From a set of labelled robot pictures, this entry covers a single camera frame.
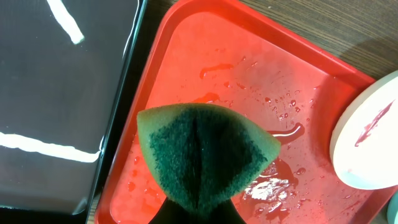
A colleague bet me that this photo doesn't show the white plate with stain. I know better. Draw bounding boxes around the white plate with stain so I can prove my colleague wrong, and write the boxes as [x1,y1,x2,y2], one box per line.
[330,72,397,190]

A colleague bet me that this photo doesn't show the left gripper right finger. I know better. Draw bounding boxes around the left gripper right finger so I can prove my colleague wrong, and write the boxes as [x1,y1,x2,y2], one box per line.
[203,199,246,224]

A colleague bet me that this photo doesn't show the black rectangular tray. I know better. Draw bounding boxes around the black rectangular tray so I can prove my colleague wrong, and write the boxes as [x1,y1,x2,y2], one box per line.
[1,0,147,223]

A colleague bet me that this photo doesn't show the red plastic tray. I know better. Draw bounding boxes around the red plastic tray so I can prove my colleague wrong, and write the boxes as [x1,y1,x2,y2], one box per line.
[95,1,396,223]

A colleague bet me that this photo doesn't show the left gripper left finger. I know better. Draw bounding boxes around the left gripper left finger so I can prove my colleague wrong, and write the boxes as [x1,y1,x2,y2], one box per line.
[149,198,198,224]

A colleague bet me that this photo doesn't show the light blue plate front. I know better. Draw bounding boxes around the light blue plate front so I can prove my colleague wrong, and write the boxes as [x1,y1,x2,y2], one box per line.
[387,192,398,224]

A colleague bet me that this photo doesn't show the green yellow sponge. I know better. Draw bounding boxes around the green yellow sponge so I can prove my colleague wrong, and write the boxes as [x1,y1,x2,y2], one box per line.
[137,103,280,217]

